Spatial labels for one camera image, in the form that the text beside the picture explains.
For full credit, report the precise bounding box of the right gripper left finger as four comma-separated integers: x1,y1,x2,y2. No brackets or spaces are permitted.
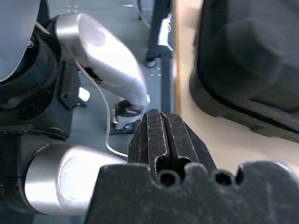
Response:
127,109,169,175

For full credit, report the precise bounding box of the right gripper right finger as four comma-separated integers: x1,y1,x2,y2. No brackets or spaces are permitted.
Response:
160,112,217,175

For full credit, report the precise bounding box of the black plastic tool case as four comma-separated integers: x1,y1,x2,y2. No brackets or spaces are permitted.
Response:
188,0,299,143

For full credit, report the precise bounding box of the silver left robot leg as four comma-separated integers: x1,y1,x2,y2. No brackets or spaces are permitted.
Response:
54,12,150,131

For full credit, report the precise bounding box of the silver robot leg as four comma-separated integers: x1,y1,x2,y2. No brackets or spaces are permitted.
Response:
54,12,150,131
24,144,128,216

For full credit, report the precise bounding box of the silver right robot leg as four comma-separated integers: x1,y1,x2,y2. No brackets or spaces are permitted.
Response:
24,144,128,216

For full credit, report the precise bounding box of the black table leg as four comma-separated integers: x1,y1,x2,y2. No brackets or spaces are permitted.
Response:
145,0,176,113

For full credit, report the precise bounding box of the thin white cable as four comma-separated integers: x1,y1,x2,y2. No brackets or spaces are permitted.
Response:
35,22,129,157

